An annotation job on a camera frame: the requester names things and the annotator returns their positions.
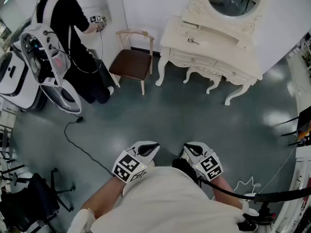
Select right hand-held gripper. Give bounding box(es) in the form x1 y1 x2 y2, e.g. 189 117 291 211
184 141 224 182

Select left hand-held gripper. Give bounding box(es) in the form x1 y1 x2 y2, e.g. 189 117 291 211
111 141 160 184

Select person's right forearm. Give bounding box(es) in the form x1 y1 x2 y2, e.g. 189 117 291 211
210 175 243 210

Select person's left forearm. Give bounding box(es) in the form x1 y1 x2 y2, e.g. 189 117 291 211
81 175 128 219

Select white ornate desk drawer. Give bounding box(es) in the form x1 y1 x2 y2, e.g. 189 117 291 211
215 61 257 85
170 49 218 69

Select white ornate dressing table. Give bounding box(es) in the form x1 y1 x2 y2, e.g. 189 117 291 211
155 0 267 106

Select oval vanity mirror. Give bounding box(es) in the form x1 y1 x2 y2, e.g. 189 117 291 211
182 0 267 25

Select person's black trousers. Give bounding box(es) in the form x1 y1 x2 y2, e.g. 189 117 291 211
172 158 202 186

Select person's white shirt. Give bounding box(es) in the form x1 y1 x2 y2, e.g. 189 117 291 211
70 166 259 233

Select white carved stool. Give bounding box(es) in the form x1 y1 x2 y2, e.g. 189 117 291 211
182 66 223 95

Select wooden chair brown seat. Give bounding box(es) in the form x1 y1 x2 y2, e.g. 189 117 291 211
108 29 155 96

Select black-legged chair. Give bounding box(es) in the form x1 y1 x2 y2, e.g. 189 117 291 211
274 105 311 147

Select black office chair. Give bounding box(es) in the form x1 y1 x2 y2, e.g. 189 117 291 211
0 168 76 233

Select thick black cable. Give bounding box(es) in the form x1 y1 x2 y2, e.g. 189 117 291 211
200 178 311 203

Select thin white cable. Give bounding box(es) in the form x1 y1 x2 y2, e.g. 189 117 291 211
211 176 262 201

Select black floor cable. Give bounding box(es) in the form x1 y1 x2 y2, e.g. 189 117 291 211
63 116 116 177

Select thin black backpack cable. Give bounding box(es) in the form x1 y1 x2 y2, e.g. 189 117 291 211
69 23 104 74

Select black metal frame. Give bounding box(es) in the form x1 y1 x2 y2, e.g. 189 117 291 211
0 124 26 191

